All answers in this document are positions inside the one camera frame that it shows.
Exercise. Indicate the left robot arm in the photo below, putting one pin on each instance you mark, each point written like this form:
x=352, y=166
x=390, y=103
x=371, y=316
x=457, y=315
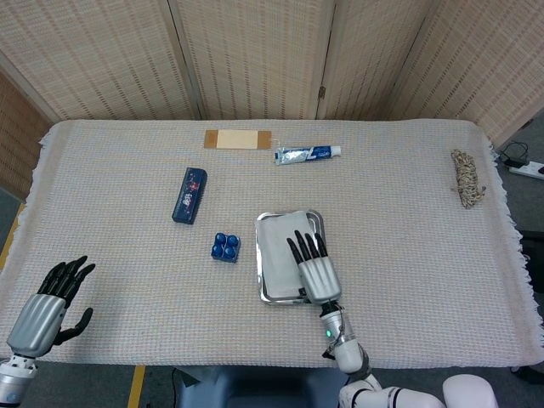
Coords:
x=15, y=376

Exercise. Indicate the blue four-bottle pack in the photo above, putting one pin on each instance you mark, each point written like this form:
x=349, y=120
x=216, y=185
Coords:
x=225, y=247

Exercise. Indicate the blue white toothpaste tube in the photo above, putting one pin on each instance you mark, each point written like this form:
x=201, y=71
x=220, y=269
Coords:
x=304, y=154

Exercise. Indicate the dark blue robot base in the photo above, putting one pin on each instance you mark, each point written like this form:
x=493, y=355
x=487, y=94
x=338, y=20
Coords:
x=259, y=389

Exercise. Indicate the white cloth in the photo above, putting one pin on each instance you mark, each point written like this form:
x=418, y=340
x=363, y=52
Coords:
x=280, y=251

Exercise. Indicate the white power strip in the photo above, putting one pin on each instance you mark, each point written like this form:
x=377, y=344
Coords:
x=528, y=169

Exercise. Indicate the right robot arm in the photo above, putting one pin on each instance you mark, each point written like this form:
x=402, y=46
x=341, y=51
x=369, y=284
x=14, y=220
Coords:
x=361, y=365

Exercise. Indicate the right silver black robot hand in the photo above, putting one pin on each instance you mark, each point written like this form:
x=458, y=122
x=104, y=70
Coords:
x=319, y=274

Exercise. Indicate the woven folding screen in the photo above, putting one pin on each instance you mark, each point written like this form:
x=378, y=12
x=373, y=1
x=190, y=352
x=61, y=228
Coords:
x=263, y=55

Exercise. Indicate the dark blue printed box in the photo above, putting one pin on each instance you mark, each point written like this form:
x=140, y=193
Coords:
x=190, y=195

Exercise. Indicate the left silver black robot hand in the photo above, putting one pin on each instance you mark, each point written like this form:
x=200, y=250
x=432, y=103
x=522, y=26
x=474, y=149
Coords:
x=40, y=316

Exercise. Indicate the brown cream paper card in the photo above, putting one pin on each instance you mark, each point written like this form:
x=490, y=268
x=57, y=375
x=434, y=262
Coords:
x=237, y=139

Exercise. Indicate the white woven tablecloth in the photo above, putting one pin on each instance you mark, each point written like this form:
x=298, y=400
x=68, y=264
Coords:
x=170, y=297

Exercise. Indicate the stainless steel tray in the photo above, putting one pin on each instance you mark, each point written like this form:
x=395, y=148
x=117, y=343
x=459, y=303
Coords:
x=272, y=293

